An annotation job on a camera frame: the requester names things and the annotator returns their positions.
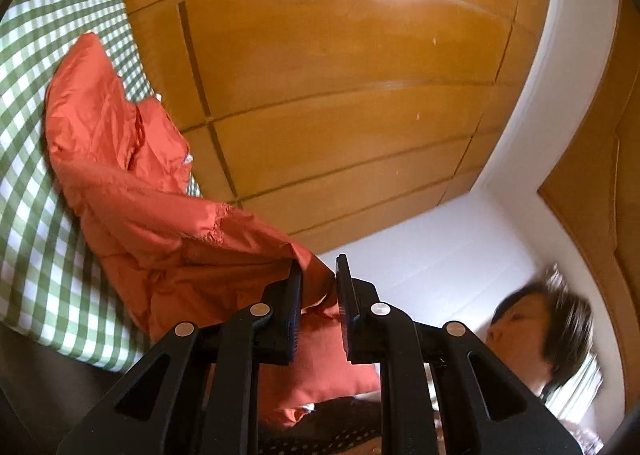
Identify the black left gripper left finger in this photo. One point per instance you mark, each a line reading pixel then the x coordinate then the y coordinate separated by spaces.
pixel 195 391

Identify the wooden door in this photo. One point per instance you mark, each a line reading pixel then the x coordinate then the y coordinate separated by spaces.
pixel 594 191

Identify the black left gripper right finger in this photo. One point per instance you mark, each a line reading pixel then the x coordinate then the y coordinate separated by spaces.
pixel 442 390

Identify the wooden wardrobe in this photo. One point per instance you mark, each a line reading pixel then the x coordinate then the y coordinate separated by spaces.
pixel 334 119

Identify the green checkered bed sheet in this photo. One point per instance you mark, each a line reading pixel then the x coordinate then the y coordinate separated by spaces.
pixel 53 289

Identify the red puffer jacket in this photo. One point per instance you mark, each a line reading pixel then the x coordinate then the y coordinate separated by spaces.
pixel 172 257

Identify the person's head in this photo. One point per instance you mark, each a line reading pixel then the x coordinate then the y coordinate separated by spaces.
pixel 542 332

